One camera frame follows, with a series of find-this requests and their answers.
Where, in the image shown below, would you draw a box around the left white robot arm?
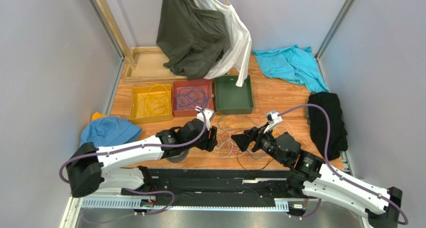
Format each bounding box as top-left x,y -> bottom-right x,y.
60,118 -> 218,198

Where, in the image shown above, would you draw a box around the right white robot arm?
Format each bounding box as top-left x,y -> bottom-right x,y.
231,127 -> 403,228

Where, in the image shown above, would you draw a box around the red plastic bin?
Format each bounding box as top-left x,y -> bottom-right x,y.
172,79 -> 214,117

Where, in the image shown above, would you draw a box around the green plastic bin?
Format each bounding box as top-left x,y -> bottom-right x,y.
214,75 -> 255,115

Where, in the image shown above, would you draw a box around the yellow plastic bin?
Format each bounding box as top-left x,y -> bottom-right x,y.
128,83 -> 174,125

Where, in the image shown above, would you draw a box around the black cloth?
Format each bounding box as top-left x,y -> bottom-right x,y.
306,91 -> 349,161

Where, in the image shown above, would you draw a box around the turquoise cloth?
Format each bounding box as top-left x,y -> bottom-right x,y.
252,44 -> 330,93

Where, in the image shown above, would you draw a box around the blue bucket hat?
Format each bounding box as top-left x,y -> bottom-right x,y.
80,116 -> 142,147

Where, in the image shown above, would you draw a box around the dark green hanging garment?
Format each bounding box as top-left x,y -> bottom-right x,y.
156,0 -> 231,80

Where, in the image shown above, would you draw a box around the white hanging shirt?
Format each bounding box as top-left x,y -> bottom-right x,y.
194,0 -> 252,87

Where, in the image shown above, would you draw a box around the yellow cloth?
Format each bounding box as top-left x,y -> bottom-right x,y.
91,112 -> 107,121

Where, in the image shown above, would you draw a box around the tangled pile of cables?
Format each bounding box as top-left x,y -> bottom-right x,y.
212,113 -> 297,160

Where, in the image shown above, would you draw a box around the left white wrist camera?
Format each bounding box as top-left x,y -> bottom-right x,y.
195,106 -> 215,131

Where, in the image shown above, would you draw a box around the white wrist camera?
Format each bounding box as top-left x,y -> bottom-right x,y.
263,110 -> 283,134
195,106 -> 215,131

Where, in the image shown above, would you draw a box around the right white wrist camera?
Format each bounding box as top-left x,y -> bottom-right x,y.
263,110 -> 283,134

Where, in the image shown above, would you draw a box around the thin black cable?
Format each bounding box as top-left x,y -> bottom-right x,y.
236,156 -> 275,174

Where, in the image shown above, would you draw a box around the grey coiled cable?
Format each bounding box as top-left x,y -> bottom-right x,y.
166,151 -> 189,164

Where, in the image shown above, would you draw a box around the blue cables in bin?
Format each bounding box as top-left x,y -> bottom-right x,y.
175,85 -> 211,111

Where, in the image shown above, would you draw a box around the yellow cables in bin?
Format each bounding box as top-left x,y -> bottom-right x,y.
136,83 -> 173,118

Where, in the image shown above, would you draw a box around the slotted metal rail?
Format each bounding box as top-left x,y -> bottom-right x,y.
81,197 -> 290,212

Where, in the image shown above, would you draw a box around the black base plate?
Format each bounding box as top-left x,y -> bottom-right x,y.
135,168 -> 307,207

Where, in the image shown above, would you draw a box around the wooden tray frame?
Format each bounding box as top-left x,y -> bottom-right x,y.
122,46 -> 187,84

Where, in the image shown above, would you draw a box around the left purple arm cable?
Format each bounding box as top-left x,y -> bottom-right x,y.
59,107 -> 208,217

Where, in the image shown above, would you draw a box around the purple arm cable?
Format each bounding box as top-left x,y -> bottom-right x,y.
277,103 -> 409,226
59,107 -> 208,217

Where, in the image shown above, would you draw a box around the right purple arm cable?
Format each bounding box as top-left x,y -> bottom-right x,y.
277,103 -> 409,226

